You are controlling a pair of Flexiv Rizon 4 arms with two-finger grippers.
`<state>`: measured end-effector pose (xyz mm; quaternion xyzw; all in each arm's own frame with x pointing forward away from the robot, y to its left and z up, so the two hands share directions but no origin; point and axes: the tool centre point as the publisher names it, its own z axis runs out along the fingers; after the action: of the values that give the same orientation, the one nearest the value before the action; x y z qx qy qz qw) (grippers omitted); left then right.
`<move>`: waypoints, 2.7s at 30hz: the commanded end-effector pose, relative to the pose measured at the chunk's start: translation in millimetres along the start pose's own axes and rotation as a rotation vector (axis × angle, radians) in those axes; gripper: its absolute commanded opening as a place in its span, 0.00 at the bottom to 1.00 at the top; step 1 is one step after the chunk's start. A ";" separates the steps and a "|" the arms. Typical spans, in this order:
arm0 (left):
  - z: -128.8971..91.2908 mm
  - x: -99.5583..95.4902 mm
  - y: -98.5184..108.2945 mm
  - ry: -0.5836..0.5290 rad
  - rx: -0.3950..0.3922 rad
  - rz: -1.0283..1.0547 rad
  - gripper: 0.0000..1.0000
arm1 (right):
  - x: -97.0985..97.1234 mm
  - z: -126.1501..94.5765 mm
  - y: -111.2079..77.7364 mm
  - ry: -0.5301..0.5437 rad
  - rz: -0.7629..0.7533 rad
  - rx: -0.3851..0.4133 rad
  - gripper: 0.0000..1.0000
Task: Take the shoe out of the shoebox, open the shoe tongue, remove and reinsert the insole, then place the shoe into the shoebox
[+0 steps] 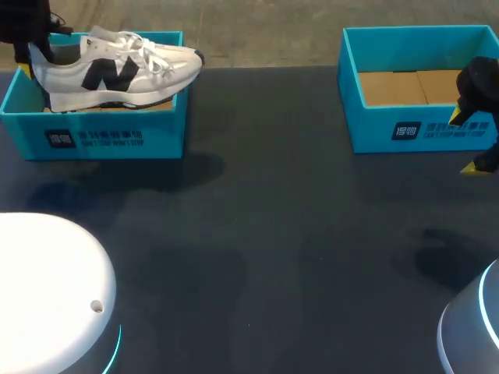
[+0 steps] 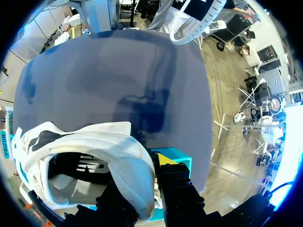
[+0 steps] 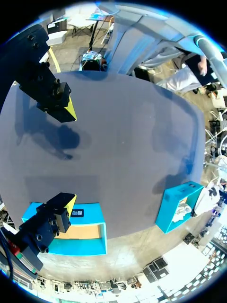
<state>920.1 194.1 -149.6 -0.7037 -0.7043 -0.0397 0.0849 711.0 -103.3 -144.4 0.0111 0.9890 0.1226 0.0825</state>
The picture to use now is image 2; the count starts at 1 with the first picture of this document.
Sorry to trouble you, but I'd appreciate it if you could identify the white and beige sneaker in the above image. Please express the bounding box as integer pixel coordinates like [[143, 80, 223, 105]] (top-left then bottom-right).
[[11, 121, 157, 224]]

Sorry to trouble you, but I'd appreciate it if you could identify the black shoe insole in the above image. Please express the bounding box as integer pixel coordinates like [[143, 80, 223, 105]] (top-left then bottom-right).
[[48, 152, 112, 187]]

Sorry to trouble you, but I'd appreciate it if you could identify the teal shoebox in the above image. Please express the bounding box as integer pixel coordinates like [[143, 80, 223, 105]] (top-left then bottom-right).
[[0, 111, 193, 222]]

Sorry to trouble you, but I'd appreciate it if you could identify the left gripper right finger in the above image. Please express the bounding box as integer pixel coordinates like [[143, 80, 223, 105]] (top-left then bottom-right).
[[151, 152, 205, 227]]

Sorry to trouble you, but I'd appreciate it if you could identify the person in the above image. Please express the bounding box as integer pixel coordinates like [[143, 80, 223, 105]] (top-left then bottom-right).
[[223, 0, 251, 17]]

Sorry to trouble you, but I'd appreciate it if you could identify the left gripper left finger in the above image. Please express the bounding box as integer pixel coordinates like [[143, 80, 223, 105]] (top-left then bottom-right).
[[95, 181, 141, 226]]

